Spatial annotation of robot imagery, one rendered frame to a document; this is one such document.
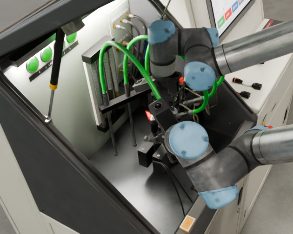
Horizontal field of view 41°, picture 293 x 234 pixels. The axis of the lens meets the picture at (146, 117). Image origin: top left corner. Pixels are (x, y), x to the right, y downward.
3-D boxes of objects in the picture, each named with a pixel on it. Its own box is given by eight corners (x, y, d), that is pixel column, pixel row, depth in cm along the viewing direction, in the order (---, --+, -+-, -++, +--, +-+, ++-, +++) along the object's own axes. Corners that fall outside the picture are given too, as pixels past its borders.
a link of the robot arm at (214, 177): (259, 182, 83) (231, 137, 83) (222, 212, 78) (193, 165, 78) (237, 185, 90) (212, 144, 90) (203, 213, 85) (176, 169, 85)
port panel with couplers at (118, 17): (124, 85, 159) (115, 15, 138) (117, 82, 160) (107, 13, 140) (141, 68, 167) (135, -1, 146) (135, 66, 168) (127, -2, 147)
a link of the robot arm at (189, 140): (186, 170, 77) (163, 133, 77) (178, 165, 88) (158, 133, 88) (219, 149, 78) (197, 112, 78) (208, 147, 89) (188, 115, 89)
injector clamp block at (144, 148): (163, 186, 147) (161, 159, 137) (140, 176, 152) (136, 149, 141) (202, 129, 168) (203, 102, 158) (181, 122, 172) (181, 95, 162)
